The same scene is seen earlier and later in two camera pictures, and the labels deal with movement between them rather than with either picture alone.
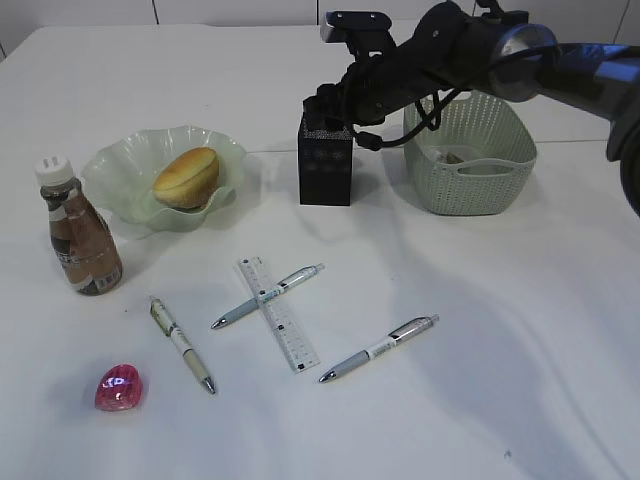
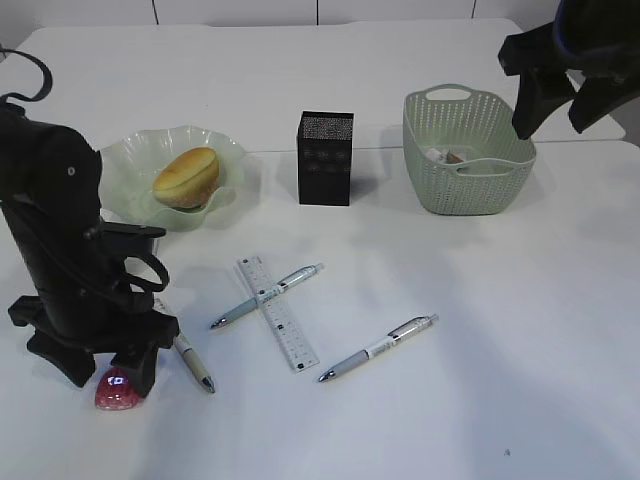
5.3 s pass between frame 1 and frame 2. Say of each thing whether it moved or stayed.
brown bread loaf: stayed
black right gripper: moved
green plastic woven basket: stayed
